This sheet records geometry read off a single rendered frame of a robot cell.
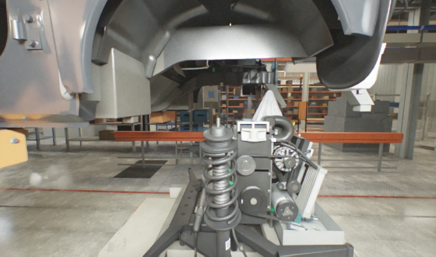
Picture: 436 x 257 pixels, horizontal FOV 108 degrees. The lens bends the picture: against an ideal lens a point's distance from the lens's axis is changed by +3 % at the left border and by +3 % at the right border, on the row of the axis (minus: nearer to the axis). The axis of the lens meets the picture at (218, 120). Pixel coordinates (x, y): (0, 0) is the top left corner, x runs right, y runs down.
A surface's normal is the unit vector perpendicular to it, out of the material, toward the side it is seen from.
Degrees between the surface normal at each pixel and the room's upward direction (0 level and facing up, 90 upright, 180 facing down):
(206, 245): 9
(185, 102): 90
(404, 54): 90
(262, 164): 90
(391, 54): 90
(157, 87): 104
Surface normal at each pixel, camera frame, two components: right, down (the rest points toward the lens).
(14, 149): 1.00, 0.00
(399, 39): -0.04, 0.10
